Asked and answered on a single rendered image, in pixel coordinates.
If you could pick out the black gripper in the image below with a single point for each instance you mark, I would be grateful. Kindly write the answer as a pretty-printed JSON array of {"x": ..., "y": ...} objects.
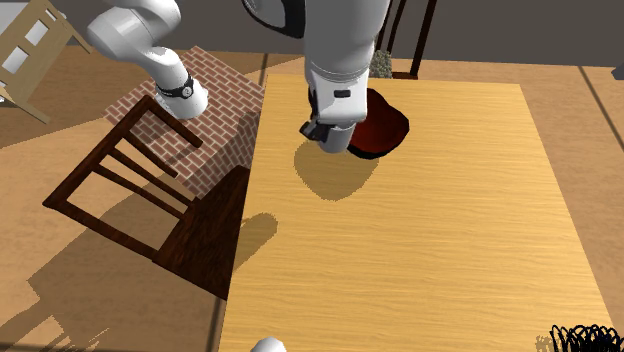
[{"x": 314, "y": 131}]

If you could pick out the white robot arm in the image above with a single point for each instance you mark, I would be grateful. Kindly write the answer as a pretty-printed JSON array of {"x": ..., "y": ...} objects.
[{"x": 336, "y": 44}]

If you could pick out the dark red plate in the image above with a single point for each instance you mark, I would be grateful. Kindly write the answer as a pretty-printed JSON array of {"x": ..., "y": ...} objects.
[{"x": 382, "y": 129}]

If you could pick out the grey speckled object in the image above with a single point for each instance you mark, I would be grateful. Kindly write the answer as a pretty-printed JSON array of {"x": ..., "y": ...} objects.
[{"x": 381, "y": 66}]

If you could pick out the brick patterned robot stand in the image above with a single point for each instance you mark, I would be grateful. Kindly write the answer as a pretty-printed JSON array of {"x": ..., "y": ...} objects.
[{"x": 222, "y": 105}]

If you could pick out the dark brown wooden chair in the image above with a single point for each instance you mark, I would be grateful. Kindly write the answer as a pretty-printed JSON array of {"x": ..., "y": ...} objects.
[{"x": 204, "y": 234}]

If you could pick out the white round object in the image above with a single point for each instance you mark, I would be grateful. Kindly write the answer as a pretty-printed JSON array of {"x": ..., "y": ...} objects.
[{"x": 268, "y": 345}]

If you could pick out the light wooden chair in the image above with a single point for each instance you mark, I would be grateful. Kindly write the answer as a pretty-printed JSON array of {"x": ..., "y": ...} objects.
[{"x": 29, "y": 83}]

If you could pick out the dark slender frame chair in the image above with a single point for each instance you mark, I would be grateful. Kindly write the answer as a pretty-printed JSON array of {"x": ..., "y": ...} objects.
[{"x": 422, "y": 34}]

